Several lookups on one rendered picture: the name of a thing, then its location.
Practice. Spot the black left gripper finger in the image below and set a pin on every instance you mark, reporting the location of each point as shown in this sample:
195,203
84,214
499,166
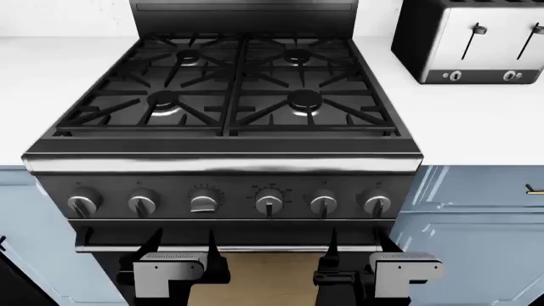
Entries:
146,249
216,258

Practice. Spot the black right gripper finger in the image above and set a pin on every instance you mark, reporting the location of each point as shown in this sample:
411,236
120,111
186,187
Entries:
331,259
384,243

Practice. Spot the light blue cabinet drawer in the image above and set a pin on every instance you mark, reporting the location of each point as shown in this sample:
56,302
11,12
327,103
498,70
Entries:
476,188

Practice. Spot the light blue base cabinet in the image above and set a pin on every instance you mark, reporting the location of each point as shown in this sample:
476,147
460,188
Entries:
38,216

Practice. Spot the silver stove knob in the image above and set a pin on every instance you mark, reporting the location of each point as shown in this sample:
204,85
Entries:
84,200
377,202
323,202
143,200

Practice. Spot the black oven door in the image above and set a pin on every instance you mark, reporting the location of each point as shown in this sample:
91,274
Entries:
255,234

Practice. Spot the silver oven dial knob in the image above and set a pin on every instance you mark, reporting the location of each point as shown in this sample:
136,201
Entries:
203,201
269,201

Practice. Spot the black gas stove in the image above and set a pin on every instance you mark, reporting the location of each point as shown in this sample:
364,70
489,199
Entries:
221,148

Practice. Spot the black round gas burner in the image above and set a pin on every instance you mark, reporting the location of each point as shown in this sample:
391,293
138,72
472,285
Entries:
296,55
163,101
187,56
305,100

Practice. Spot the black cast iron grate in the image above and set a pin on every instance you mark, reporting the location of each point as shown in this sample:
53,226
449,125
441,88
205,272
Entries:
127,92
340,92

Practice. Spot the silver toaster knob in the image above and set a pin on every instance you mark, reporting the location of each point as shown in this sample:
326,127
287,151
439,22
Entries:
455,75
510,75

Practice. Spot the silver black toaster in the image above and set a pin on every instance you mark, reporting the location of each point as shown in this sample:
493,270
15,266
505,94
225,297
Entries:
489,54

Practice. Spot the black toaster lever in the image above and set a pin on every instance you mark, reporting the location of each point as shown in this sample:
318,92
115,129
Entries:
536,30
479,30

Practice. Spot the black stove backguard panel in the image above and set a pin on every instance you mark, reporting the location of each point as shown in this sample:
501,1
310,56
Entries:
242,22

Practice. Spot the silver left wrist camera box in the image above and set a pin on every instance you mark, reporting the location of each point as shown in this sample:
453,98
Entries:
168,271

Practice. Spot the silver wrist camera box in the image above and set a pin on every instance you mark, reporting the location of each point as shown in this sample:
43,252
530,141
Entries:
406,266
168,271

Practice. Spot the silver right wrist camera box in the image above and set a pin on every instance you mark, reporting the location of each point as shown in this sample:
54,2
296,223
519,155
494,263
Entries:
406,266

